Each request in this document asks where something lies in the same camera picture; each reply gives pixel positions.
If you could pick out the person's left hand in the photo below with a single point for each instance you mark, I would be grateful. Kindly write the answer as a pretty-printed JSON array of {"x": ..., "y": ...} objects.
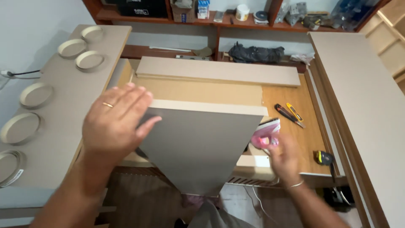
[{"x": 110, "y": 129}]

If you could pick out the person's right hand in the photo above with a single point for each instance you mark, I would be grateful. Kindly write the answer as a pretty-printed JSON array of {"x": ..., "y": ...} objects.
[{"x": 288, "y": 161}]

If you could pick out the person's right fingers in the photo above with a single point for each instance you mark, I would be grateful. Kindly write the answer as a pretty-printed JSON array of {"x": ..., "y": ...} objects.
[{"x": 276, "y": 142}]

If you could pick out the pink clothes iron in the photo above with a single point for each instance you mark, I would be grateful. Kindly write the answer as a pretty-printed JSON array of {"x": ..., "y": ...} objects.
[{"x": 262, "y": 136}]

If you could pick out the grey laminated board panel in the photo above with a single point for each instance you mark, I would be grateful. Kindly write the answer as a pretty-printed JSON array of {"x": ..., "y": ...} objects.
[{"x": 202, "y": 145}]

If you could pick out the black and red utility knife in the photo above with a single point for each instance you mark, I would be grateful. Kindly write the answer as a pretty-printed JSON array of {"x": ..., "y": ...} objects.
[{"x": 286, "y": 114}]

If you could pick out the small beige board piece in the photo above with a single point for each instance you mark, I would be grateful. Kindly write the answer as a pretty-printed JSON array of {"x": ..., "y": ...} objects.
[{"x": 254, "y": 164}]

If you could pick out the yellow utility knife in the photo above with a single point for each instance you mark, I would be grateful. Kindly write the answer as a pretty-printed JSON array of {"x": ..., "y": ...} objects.
[{"x": 295, "y": 112}]

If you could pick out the black and yellow tape measure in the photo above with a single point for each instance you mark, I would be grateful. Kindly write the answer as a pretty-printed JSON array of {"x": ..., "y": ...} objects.
[{"x": 324, "y": 157}]

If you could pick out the black hand tool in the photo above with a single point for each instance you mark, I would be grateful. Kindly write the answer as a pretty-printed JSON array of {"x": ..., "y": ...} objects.
[{"x": 338, "y": 190}]

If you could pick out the white plastic bag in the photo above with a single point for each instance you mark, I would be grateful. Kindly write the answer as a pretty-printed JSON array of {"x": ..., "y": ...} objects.
[{"x": 302, "y": 58}]

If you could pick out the tan fibreboard panel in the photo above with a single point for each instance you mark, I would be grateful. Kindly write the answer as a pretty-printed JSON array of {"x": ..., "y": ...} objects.
[{"x": 202, "y": 91}]

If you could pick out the long narrow grey board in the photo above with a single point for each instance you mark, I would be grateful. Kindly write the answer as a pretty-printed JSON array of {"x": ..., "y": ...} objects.
[{"x": 218, "y": 71}]

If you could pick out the black plastic bag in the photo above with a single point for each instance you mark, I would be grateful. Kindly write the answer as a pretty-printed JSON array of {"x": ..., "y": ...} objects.
[{"x": 254, "y": 53}]

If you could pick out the large bare grey board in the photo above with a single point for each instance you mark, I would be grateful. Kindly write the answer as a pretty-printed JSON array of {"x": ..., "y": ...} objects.
[{"x": 364, "y": 110}]

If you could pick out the person's grey trousers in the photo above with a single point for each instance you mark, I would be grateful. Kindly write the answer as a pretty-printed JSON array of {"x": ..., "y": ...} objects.
[{"x": 218, "y": 217}]

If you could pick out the silver spirit level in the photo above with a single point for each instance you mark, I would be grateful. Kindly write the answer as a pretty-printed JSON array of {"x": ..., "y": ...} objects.
[{"x": 193, "y": 57}]

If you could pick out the light wooden shelving unit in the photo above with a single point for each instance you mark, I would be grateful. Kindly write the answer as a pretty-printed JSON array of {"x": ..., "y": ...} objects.
[{"x": 387, "y": 38}]

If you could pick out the large grey board with rolls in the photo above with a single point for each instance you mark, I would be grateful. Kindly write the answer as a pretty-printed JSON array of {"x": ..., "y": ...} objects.
[{"x": 60, "y": 126}]

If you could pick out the rolls of beige edge banding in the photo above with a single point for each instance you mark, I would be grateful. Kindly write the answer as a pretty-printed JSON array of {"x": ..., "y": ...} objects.
[{"x": 72, "y": 48}]

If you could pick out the wooden wall shelf with supplies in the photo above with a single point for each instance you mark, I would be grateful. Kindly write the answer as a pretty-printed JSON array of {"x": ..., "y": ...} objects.
[{"x": 221, "y": 14}]

